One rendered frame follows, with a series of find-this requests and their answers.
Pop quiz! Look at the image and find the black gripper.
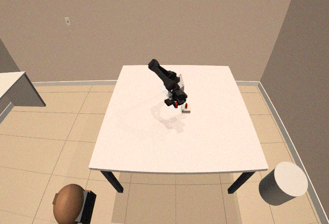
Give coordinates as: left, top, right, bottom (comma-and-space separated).
164, 92, 187, 107

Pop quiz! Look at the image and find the beige square block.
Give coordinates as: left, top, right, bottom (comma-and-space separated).
181, 105, 191, 113

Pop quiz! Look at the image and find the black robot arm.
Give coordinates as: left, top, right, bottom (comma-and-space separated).
148, 59, 186, 105

